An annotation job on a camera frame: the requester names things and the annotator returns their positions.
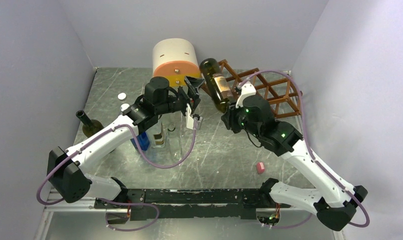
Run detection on cream orange drawer cabinet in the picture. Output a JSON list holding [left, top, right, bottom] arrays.
[[152, 38, 201, 90]]

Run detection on clear labelled liquor bottle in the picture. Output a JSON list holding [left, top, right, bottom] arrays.
[[151, 121, 165, 148]]

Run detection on blue square glass bottle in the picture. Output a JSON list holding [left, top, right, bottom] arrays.
[[130, 132, 150, 151]]

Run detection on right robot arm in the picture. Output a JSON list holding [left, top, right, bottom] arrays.
[[221, 95, 368, 231]]

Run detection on white bottle cap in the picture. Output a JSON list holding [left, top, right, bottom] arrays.
[[117, 92, 127, 101]]

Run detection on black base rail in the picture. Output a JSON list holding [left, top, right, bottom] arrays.
[[94, 188, 278, 221]]

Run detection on dark labelled wine bottle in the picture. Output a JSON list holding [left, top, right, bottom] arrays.
[[199, 58, 234, 113]]

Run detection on clear glass bottle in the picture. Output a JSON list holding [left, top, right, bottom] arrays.
[[167, 124, 183, 161]]

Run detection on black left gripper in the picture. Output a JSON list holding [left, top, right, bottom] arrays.
[[156, 77, 206, 119]]

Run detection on white round bottle stopper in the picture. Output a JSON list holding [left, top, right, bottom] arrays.
[[120, 103, 130, 112]]

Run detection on dark green wine bottle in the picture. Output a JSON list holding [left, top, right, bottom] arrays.
[[75, 110, 104, 138]]

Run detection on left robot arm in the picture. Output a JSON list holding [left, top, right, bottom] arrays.
[[46, 76, 205, 208]]

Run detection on pink eraser block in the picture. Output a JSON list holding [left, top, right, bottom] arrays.
[[256, 162, 265, 175]]

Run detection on brown wooden wine rack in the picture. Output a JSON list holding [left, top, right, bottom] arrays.
[[218, 59, 302, 119]]

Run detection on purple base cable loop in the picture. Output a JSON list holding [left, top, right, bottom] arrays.
[[105, 202, 161, 232]]

